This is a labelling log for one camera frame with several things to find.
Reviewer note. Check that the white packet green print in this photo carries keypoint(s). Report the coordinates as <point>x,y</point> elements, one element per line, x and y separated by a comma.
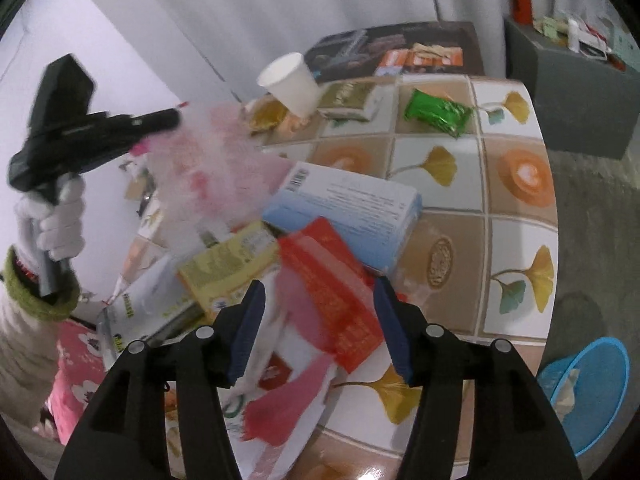
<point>140,295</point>

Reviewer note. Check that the white paper cup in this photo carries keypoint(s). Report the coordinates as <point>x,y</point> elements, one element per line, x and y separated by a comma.
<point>292,85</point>

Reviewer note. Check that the yellow printed box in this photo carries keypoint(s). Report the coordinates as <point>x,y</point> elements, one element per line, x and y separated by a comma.
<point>225,265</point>

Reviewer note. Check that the orange white packet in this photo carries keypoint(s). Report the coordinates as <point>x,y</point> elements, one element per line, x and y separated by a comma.
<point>435,56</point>
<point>392,62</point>

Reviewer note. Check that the tile-pattern tablecloth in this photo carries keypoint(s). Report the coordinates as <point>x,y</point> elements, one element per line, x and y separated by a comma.
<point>450,185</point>

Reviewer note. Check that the white packet red square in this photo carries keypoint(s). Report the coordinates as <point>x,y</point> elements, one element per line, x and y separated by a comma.
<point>290,375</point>

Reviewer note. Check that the blue plastic waste basket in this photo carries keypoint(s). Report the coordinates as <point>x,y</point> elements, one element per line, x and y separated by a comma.
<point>600,410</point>

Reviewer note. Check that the person's left hand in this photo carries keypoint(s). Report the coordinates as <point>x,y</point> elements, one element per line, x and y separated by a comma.
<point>65,230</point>

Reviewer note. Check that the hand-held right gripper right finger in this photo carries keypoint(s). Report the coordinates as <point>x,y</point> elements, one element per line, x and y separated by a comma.
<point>392,332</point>

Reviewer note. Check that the light green plastic basket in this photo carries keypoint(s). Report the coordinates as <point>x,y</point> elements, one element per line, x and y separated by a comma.
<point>624,42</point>

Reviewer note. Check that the person's left forearm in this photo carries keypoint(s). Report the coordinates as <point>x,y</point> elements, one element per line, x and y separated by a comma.
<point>20,355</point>

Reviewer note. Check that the white curtain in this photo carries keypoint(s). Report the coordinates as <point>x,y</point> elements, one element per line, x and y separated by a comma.
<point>275,5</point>

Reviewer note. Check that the translucent pink printed wrapper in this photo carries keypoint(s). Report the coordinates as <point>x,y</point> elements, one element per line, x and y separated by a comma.
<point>200,160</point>

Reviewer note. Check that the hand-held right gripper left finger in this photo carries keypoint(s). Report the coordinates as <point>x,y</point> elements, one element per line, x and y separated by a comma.
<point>247,332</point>

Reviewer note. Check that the red printed packet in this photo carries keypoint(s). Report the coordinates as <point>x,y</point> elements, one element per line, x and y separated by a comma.
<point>330,285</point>

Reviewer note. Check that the pink wrapper piece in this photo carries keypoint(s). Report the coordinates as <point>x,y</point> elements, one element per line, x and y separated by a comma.
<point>285,405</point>

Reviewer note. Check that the pink floral cloth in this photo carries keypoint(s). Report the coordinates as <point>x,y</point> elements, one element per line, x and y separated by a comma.
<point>80,375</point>

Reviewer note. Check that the gold patterned small box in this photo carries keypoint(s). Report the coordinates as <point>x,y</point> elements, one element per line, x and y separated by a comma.
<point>350,97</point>

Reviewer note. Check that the yellow corn snack packet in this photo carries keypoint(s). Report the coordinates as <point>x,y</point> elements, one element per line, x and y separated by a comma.
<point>265,117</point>

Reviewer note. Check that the green snack packet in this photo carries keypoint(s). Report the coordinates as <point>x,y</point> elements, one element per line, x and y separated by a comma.
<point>440,112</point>

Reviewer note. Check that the light blue white carton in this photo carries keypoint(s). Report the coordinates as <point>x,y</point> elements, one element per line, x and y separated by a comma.
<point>350,210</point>

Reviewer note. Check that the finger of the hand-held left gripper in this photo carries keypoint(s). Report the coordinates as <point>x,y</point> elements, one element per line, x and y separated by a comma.
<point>150,122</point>

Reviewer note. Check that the grey cabinet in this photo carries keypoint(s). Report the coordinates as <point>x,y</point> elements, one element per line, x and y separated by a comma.
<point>575,100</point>

